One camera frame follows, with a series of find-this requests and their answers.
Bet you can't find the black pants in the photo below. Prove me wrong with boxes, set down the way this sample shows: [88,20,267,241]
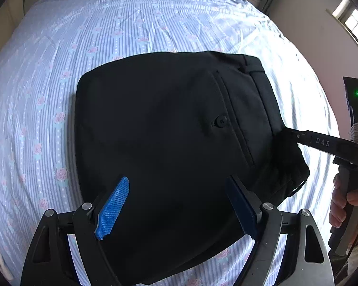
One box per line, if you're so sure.
[74,52,310,285]

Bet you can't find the right hand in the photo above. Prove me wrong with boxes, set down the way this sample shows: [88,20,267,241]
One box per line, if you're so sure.
[328,174,358,229]

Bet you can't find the window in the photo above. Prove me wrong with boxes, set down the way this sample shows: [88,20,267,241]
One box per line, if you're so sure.
[326,0,358,47]

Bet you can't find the blue floral bed sheet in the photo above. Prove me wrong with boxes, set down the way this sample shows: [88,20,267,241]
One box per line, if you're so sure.
[0,0,341,286]

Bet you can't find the black cable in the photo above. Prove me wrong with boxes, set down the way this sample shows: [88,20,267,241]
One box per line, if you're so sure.
[334,214,358,280]

